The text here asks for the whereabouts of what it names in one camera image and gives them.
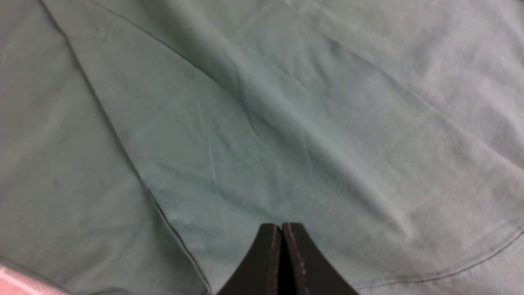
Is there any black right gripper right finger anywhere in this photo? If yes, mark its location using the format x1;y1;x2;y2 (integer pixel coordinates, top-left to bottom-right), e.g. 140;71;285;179
281;222;358;295

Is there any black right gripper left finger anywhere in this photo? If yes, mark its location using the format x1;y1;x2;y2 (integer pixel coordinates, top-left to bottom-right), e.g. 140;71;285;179
218;223;282;295

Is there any green long-sleeve shirt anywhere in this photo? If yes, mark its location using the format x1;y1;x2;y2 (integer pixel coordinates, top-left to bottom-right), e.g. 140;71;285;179
1;0;523;295

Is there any pink checkered tablecloth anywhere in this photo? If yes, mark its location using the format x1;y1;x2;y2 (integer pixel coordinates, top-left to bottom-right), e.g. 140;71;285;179
0;265;64;295

